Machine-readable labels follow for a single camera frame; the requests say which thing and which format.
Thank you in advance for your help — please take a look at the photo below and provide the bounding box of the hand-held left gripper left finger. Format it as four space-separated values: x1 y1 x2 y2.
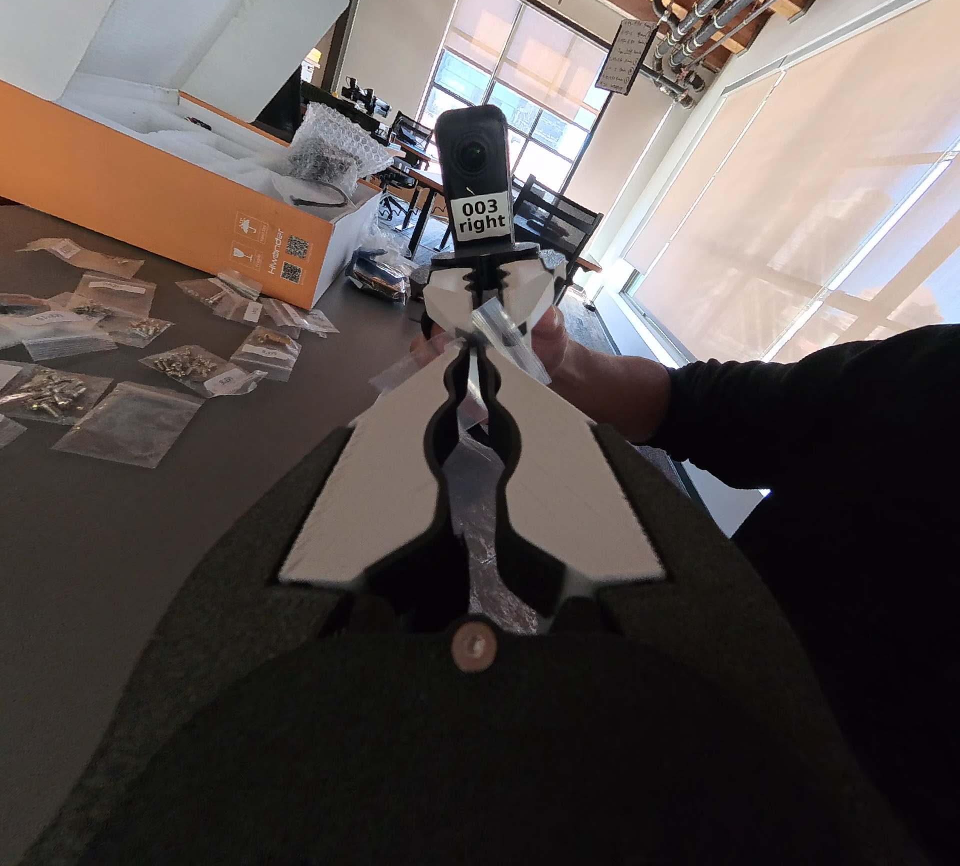
277 343 475 590

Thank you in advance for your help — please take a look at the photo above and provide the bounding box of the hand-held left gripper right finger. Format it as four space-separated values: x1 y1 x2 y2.
477 346 669 590

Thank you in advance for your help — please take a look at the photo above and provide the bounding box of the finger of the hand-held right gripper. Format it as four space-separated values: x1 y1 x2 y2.
486 262 564 346
423 268 485 338

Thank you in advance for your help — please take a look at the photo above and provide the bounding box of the small clear nut bag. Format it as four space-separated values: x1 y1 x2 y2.
369 299 555 432

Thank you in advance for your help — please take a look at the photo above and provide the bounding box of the large clear plastic bag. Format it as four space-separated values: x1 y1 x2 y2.
438 423 545 636

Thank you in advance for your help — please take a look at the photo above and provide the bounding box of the dark grey desk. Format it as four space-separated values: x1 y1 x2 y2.
0 202 676 866

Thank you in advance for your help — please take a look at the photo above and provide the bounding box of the person's right hand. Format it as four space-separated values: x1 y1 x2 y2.
409 303 601 426

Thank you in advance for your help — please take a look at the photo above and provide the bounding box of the dark foil bag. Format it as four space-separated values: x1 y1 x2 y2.
346 247 415 302

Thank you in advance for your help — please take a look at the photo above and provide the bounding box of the black mesh office chair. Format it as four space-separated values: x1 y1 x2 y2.
512 174 606 282

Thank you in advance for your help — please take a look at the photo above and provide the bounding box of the large paned window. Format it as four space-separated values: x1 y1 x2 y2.
420 0 612 207

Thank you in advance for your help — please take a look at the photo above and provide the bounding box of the bubble wrap bundle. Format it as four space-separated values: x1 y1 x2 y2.
285 102 396 183

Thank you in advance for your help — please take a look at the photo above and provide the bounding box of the hanging black sign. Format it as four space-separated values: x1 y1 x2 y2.
594 18 655 96

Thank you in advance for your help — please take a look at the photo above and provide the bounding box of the pile of small screw bags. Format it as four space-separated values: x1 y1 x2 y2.
0 236 342 470

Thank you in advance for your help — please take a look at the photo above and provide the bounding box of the large beige roller blind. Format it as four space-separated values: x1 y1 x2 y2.
622 48 960 365

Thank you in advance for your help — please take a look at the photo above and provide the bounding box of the orange white cardboard box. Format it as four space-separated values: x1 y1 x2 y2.
0 0 384 312

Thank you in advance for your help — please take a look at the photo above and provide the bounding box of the person's black sweater torso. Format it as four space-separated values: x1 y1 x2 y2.
731 431 960 866

